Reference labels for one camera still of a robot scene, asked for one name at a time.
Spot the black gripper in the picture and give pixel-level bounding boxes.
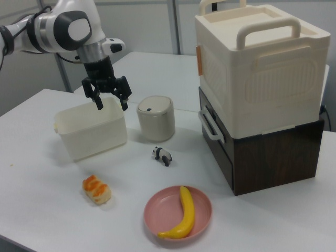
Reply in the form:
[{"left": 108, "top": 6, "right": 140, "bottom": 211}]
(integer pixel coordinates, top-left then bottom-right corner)
[{"left": 81, "top": 55, "right": 132, "bottom": 111}]

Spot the cream plastic box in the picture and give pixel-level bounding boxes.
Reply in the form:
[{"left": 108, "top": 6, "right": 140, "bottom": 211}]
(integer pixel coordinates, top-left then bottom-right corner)
[{"left": 53, "top": 97, "right": 129, "bottom": 162}]

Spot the large cream storage box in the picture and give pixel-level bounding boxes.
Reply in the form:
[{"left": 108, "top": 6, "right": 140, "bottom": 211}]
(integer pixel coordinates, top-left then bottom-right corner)
[{"left": 194, "top": 0, "right": 331, "bottom": 138}]

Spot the small cream trash can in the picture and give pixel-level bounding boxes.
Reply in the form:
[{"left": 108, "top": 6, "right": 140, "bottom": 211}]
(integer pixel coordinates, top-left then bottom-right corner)
[{"left": 136, "top": 96, "right": 176, "bottom": 143}]

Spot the toy panda figure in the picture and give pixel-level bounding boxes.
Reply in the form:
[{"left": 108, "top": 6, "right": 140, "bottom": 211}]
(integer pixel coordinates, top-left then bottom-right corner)
[{"left": 151, "top": 146, "right": 173, "bottom": 167}]

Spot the toy bread with orange glaze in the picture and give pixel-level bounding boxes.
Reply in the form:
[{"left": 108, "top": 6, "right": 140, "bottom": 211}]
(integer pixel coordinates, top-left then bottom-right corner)
[{"left": 82, "top": 174, "right": 112, "bottom": 206}]

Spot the pink plate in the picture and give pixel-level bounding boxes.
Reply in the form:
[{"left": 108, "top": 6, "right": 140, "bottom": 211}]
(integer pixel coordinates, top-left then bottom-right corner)
[{"left": 143, "top": 185, "right": 213, "bottom": 240}]

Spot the yellow toy banana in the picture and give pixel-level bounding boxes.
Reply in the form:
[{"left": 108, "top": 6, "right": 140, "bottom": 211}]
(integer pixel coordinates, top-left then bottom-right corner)
[{"left": 157, "top": 185, "right": 196, "bottom": 233}]

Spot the dark wooden drawer cabinet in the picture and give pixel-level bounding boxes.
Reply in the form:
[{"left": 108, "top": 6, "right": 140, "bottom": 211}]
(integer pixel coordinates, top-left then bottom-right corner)
[{"left": 197, "top": 86, "right": 326, "bottom": 196}]

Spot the black cable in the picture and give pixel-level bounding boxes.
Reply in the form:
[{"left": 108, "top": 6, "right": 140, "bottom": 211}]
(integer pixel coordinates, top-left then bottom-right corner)
[{"left": 318, "top": 104, "right": 332, "bottom": 131}]

